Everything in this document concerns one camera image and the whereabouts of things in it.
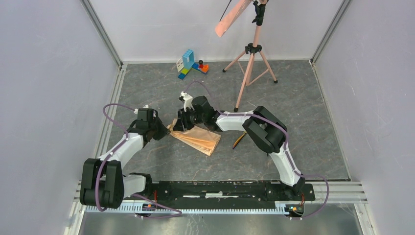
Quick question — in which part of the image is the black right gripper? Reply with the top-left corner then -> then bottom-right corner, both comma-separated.
173,107 -> 206,133

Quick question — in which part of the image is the peach cloth napkin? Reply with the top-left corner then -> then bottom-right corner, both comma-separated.
167,119 -> 221,156

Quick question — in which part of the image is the iridescent rainbow knife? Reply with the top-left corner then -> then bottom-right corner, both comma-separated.
232,132 -> 247,149

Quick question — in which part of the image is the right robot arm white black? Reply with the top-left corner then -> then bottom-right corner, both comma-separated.
173,93 -> 305,200

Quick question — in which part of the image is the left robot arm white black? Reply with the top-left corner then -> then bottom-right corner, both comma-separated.
79,107 -> 169,212

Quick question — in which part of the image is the colourful toy brick structure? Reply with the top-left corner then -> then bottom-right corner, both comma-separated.
176,49 -> 209,80

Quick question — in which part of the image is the pink tripod stand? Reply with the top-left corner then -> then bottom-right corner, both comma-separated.
220,0 -> 278,112

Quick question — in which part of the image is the pink panel on tripod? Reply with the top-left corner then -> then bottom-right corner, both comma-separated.
215,0 -> 252,37

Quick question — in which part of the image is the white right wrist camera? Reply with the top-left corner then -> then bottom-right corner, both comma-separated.
179,92 -> 194,112

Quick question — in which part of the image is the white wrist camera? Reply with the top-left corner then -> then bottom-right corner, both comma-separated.
179,92 -> 194,112
133,104 -> 149,115

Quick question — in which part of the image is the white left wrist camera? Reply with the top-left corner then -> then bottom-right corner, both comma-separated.
133,104 -> 149,115

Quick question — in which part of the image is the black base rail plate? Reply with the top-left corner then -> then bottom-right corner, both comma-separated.
142,181 -> 316,209

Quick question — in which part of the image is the aluminium frame rail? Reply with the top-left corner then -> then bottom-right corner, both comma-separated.
63,180 -> 369,235

